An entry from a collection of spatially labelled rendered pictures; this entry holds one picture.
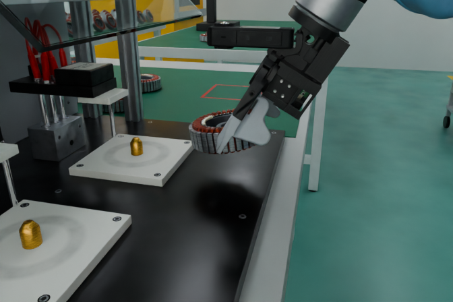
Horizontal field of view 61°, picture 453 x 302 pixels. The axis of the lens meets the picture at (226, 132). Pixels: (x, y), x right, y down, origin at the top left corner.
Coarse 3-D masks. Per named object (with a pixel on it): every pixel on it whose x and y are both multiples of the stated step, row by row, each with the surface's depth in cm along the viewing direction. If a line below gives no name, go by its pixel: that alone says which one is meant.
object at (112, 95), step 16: (80, 64) 60; (96, 64) 60; (112, 64) 61; (16, 80) 60; (32, 80) 60; (64, 80) 57; (80, 80) 56; (96, 80) 57; (112, 80) 61; (48, 96) 62; (80, 96) 57; (96, 96) 57; (112, 96) 57; (64, 112) 65
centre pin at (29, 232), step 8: (24, 224) 39; (32, 224) 39; (24, 232) 39; (32, 232) 39; (40, 232) 40; (24, 240) 39; (32, 240) 39; (40, 240) 40; (24, 248) 39; (32, 248) 39
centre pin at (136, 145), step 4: (132, 140) 61; (136, 140) 61; (140, 140) 61; (132, 144) 61; (136, 144) 61; (140, 144) 61; (132, 148) 61; (136, 148) 61; (140, 148) 61; (132, 152) 61; (136, 152) 61; (140, 152) 61
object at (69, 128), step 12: (60, 120) 65; (72, 120) 65; (36, 132) 61; (48, 132) 60; (60, 132) 62; (72, 132) 65; (36, 144) 62; (48, 144) 61; (60, 144) 62; (72, 144) 65; (84, 144) 68; (36, 156) 63; (48, 156) 62; (60, 156) 62
